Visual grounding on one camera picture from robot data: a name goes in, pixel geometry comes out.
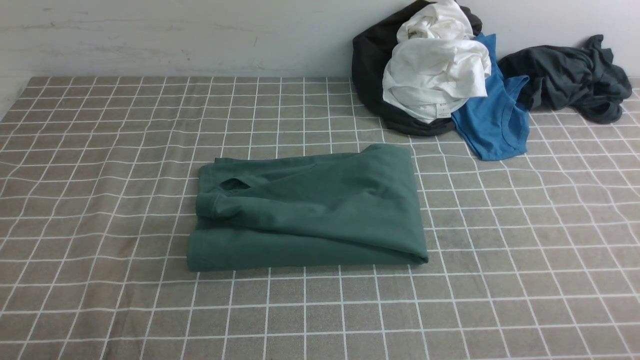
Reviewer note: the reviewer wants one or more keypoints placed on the green long sleeve shirt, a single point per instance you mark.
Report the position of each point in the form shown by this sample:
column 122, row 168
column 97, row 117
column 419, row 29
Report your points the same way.
column 355, row 208

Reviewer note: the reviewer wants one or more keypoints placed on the black garment under white shirt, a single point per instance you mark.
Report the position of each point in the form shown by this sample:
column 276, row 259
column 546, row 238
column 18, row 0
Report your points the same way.
column 372, row 50

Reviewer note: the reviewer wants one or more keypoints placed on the white shirt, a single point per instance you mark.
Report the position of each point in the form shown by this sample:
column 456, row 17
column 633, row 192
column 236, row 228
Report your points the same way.
column 437, row 65

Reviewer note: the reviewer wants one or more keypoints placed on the blue shirt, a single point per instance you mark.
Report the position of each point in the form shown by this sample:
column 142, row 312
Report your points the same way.
column 495, row 127

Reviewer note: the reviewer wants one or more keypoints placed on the dark grey crumpled shirt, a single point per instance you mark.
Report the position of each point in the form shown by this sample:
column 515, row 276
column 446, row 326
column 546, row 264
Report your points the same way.
column 583, row 78

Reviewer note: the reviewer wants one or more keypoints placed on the grey checkered tablecloth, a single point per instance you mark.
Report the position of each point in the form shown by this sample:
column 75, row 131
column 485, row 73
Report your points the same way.
column 532, row 258

